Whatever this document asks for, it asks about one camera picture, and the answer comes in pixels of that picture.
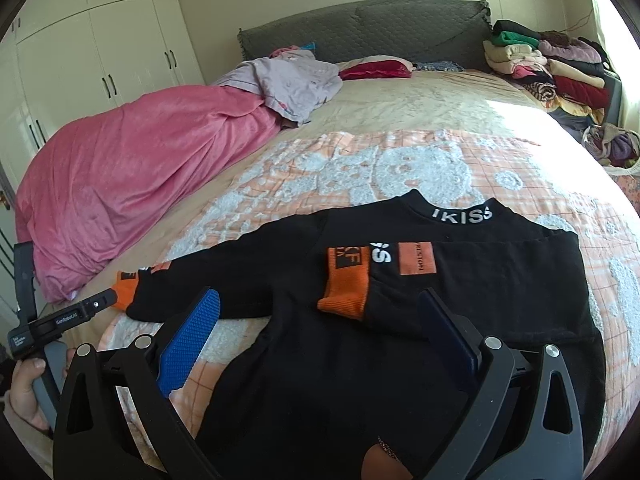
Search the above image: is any pink blanket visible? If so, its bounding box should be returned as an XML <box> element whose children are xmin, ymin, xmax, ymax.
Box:
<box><xmin>14</xmin><ymin>85</ymin><xmax>283</xmax><ymax>303</ymax></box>

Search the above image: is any black sweater with orange cuffs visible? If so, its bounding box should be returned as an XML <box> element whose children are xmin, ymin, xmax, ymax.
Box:
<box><xmin>112</xmin><ymin>189</ymin><xmax>608</xmax><ymax>480</ymax></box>

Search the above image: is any pile of folded clothes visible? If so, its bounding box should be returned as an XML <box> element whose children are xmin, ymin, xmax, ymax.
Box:
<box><xmin>482</xmin><ymin>19</ymin><xmax>623</xmax><ymax>127</ymax></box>

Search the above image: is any person's right hand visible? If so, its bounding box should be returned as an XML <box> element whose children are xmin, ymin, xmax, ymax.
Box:
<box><xmin>361</xmin><ymin>437</ymin><xmax>405</xmax><ymax>480</ymax></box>

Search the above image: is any lilac garment on bed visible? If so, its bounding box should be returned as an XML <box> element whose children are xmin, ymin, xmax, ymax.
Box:
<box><xmin>215</xmin><ymin>46</ymin><xmax>346</xmax><ymax>125</ymax></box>

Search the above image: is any person's left hand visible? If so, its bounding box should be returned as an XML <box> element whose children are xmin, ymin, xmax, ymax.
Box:
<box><xmin>2</xmin><ymin>346</ymin><xmax>77</xmax><ymax>436</ymax></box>

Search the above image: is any grey padded headboard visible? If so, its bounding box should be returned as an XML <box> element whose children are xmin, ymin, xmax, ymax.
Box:
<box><xmin>237</xmin><ymin>0</ymin><xmax>493</xmax><ymax>73</ymax></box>

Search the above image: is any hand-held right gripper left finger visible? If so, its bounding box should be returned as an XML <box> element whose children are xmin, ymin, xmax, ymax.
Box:
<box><xmin>52</xmin><ymin>286</ymin><xmax>222</xmax><ymax>480</ymax></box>

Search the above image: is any beige bedsheet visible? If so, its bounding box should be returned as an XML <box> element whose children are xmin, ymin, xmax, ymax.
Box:
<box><xmin>70</xmin><ymin>67</ymin><xmax>586</xmax><ymax>306</ymax></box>

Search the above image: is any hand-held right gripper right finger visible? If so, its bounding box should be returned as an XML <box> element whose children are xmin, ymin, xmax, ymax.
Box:
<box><xmin>417</xmin><ymin>287</ymin><xmax>585</xmax><ymax>480</ymax></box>

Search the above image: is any white wardrobe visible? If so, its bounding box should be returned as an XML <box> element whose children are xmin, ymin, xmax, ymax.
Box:
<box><xmin>0</xmin><ymin>0</ymin><xmax>206</xmax><ymax>313</ymax></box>

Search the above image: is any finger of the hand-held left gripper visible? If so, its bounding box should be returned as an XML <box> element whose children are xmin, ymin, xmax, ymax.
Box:
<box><xmin>74</xmin><ymin>287</ymin><xmax>119</xmax><ymax>322</ymax></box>

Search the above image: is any red pillow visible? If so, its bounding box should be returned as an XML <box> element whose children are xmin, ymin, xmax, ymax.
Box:
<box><xmin>339</xmin><ymin>59</ymin><xmax>415</xmax><ymax>81</ymax></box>

